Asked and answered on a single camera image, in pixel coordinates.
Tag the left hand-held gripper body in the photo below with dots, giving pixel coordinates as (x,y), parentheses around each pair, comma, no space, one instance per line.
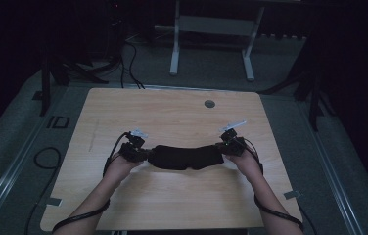
(133,148)

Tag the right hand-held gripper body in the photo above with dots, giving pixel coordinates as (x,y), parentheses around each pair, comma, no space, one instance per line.
(236,143)

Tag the black sock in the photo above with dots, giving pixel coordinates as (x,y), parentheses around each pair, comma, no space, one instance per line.
(209,157)
(169,158)

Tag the person's right hand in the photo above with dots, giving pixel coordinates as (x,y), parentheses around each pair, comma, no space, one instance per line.
(247,164)

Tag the person's left hand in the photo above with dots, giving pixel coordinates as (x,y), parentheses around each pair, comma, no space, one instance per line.
(120,169)

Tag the round grey table grommet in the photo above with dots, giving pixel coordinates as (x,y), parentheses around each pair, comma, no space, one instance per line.
(209,103)

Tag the grey tape piece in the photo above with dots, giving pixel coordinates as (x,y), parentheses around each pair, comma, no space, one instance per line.
(54,201)
(292,195)

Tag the black metal stand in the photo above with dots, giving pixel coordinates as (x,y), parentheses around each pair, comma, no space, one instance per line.
(314,98)
(45,88)

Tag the metal floor rail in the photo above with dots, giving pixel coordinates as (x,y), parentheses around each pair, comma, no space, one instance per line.
(7,182)
(330,169)

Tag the white metal desk frame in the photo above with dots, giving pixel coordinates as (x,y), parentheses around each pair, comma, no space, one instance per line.
(216,25)

